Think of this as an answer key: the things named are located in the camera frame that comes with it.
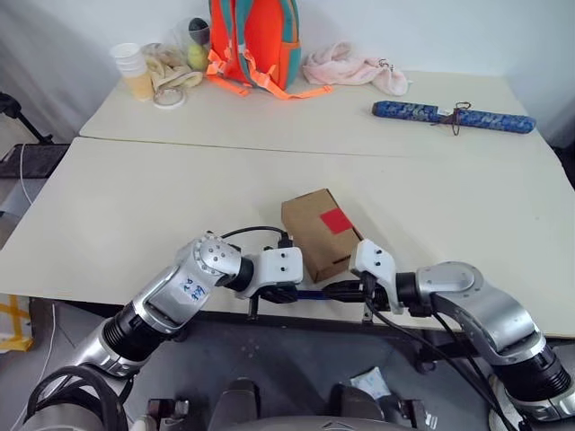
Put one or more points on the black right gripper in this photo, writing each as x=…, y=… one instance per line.
x=376, y=294

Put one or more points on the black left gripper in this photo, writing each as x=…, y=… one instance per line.
x=280, y=294

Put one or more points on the blue pen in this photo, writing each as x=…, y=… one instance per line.
x=310, y=295

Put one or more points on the brown cardboard box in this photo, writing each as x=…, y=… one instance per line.
x=314, y=242

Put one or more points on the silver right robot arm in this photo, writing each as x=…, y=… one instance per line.
x=485, y=310

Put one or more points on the red tape patch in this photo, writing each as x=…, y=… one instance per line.
x=336, y=221

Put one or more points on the white tape roll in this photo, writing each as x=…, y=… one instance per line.
x=168, y=101

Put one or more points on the yellow taped box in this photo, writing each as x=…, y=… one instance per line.
x=15, y=323

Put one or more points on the white packet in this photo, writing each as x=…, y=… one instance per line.
x=370, y=384

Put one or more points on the dark rounded shape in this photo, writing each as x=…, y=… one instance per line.
x=236, y=404
x=355, y=404

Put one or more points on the blue patterned folded umbrella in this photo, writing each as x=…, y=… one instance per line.
x=413, y=111

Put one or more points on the white shoe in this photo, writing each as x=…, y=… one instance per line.
x=496, y=415

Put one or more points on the pink towel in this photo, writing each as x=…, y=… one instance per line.
x=341, y=67

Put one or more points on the beige cloth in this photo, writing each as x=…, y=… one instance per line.
x=173, y=72

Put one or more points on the yellow-green tennis ball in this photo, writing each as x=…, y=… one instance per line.
x=195, y=56

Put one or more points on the orange teal backpack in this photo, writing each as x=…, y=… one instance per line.
x=256, y=40

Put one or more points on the stack of paper cups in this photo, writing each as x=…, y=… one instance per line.
x=132, y=67

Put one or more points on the black floor mat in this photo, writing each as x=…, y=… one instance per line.
x=40, y=159

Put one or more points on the dark ball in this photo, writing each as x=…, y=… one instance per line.
x=198, y=29

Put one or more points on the black tripod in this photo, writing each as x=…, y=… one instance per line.
x=22, y=119

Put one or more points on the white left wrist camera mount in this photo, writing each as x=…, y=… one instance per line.
x=280, y=265

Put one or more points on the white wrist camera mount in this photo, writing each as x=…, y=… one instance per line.
x=280, y=265
x=375, y=262

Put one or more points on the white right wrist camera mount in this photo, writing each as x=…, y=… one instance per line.
x=375, y=262

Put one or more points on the black table frame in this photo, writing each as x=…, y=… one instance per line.
x=314, y=322

